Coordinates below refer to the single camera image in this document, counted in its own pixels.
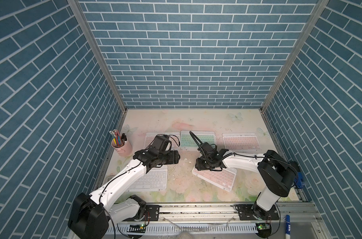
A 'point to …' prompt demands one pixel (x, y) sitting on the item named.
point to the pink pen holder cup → (125, 150)
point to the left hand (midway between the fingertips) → (179, 158)
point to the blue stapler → (299, 181)
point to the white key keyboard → (155, 179)
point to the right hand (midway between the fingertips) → (198, 167)
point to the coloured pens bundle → (119, 141)
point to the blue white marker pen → (288, 227)
